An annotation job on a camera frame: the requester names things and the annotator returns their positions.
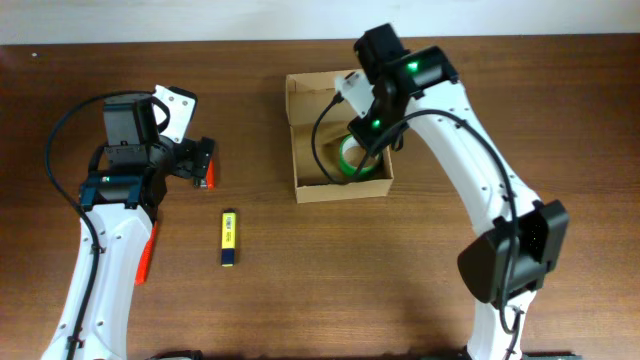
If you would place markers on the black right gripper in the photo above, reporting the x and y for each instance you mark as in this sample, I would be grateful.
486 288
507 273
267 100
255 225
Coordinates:
374 140

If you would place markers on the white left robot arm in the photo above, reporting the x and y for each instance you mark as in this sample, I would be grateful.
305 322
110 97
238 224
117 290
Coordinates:
117 205

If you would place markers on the orange utility knife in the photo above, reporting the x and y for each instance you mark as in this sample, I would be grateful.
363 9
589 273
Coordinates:
146 257

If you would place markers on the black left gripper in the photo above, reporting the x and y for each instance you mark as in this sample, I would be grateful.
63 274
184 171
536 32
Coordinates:
193 156

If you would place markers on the yellow highlighter with blue cap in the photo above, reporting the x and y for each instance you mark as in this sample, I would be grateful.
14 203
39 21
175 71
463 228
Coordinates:
228 238

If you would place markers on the open brown cardboard box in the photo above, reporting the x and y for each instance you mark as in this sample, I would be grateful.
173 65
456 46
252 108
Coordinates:
316 139

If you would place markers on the orange and black stapler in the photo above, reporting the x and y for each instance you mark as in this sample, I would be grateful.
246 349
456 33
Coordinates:
208 180

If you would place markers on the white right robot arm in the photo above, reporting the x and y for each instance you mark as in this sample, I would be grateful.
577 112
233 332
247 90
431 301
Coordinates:
518 237

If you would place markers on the green tape roll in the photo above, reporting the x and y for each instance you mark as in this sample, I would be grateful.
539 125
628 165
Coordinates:
354 160

